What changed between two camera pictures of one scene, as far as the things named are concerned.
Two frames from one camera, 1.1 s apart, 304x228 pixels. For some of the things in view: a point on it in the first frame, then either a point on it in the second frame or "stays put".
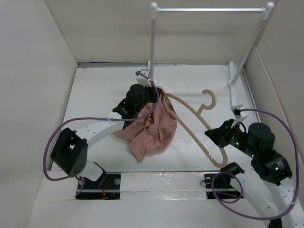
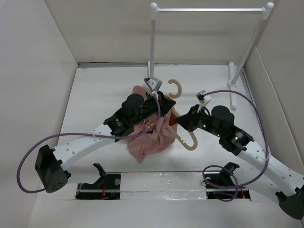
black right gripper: (219, 135) -> (188, 119)
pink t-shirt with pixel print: (154, 130) stays put
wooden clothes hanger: (166, 99) -> (171, 129)
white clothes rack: (233, 75) stays put
